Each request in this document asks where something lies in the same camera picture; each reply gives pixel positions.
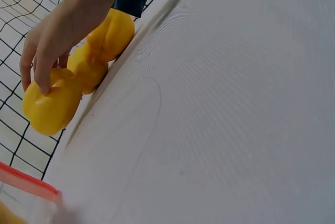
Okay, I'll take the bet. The person's right hand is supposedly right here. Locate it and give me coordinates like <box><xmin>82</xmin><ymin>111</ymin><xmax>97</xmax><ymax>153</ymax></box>
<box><xmin>19</xmin><ymin>0</ymin><xmax>122</xmax><ymax>95</ymax></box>

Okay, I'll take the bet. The yellow bell pepper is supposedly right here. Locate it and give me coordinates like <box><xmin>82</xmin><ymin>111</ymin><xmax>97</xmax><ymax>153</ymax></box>
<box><xmin>66</xmin><ymin>42</ymin><xmax>109</xmax><ymax>95</ymax></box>
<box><xmin>21</xmin><ymin>68</ymin><xmax>81</xmax><ymax>137</ymax></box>
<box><xmin>85</xmin><ymin>7</ymin><xmax>136</xmax><ymax>62</ymax></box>

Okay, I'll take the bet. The clear container with red rim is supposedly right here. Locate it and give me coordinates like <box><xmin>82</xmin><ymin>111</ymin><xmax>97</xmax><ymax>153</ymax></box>
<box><xmin>0</xmin><ymin>161</ymin><xmax>64</xmax><ymax>224</ymax></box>

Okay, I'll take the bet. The black wire mesh panel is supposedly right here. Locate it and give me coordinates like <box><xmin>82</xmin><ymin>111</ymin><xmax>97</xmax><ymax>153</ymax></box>
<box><xmin>0</xmin><ymin>0</ymin><xmax>173</xmax><ymax>182</ymax></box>

